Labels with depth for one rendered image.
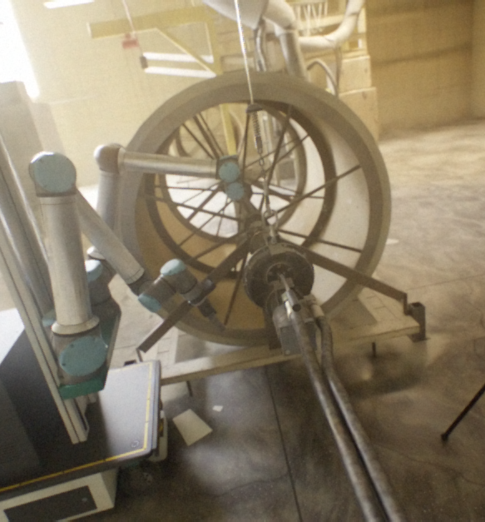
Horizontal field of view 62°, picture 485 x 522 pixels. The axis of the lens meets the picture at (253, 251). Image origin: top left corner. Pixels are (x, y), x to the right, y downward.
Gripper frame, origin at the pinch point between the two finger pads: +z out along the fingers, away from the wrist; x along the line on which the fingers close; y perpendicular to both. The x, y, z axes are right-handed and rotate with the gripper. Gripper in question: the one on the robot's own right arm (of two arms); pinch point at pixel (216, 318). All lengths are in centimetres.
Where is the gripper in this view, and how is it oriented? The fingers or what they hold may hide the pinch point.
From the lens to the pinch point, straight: 176.4
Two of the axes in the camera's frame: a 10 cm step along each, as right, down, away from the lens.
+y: -8.0, 6.0, -0.8
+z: 4.8, 7.0, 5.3
